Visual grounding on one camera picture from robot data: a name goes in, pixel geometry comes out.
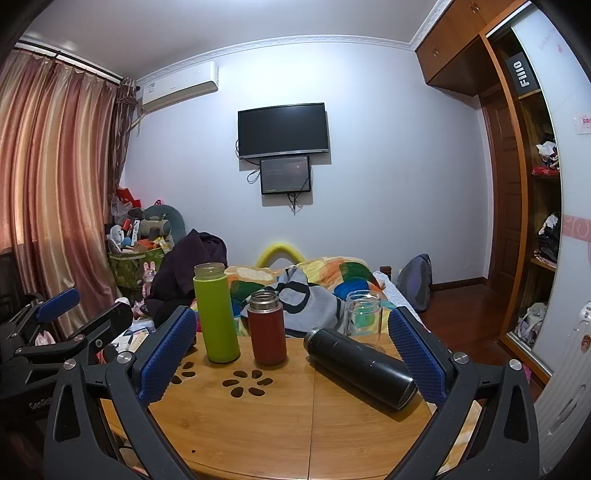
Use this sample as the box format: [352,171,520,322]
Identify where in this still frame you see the black printed box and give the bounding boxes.
[505,51,542,100]

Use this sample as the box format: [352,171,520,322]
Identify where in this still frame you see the grey black sweater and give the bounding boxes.
[270,267,346,337]

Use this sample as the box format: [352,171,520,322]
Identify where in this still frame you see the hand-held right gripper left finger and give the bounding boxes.
[43,305,199,480]

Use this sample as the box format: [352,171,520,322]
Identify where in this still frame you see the white air conditioner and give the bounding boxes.
[137,61,219,114]

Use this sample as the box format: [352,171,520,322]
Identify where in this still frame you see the wooden wardrobe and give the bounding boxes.
[416,0,591,384]

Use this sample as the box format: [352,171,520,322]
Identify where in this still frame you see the green cup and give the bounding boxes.
[193,262,242,364]

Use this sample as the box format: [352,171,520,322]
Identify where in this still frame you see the grey plush toy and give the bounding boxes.
[140,204,185,237]

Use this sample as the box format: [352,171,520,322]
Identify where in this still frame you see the grey backpack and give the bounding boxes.
[396,253,434,313]

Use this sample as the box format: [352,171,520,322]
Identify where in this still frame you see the green storage basket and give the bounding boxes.
[108,247,168,291]

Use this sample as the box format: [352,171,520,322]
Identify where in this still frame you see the pink bunny toy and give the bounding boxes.
[141,261,158,295]

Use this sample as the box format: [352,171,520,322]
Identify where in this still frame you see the wall television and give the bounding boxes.
[237,102,331,160]

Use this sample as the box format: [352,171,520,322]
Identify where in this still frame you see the dark jacket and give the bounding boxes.
[145,228,228,328]

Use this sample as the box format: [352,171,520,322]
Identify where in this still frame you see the pink striped curtain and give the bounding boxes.
[0,44,139,335]

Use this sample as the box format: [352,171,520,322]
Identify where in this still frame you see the clear glass cup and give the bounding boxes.
[342,290,384,354]

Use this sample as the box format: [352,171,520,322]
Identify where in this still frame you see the colourful patterned blanket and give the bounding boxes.
[225,255,399,326]

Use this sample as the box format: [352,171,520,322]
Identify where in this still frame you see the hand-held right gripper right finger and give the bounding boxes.
[383,305,541,480]

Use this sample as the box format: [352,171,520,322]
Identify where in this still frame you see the small wall monitor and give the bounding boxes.
[259,155,311,195]

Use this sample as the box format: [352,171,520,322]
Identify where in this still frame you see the red thermos cup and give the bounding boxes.
[246,290,288,366]

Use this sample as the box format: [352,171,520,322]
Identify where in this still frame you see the black thermos cup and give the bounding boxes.
[303,327,419,411]

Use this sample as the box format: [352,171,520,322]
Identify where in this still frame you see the yellow foam tube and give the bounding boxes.
[255,242,305,269]

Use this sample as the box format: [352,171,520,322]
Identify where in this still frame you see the white ribbed suitcase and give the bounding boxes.
[533,300,591,477]

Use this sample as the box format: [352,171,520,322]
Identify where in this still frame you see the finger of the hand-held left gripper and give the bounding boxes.
[4,287,80,343]
[60,302,134,355]

